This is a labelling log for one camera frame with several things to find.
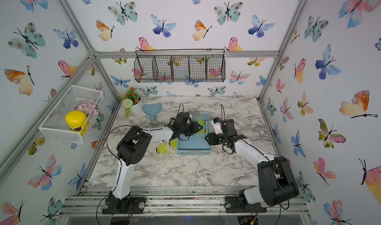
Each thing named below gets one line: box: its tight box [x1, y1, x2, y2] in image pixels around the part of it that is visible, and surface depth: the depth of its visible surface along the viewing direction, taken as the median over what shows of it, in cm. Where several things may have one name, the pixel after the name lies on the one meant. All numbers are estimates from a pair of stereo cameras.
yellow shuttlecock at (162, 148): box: [155, 142, 169, 154], surface depth 93 cm
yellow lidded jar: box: [64, 110, 89, 137], surface depth 65 cm
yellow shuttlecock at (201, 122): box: [196, 118, 208, 126], surface depth 106 cm
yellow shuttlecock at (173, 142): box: [167, 137, 178, 148], surface depth 95 cm
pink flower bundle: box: [73, 99, 99, 118], surface depth 70 cm
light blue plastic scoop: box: [142, 102, 162, 122], surface depth 117 cm
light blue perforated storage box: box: [176, 112, 213, 156], surface depth 95 cm
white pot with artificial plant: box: [117, 86, 144, 119], surface depth 104 cm
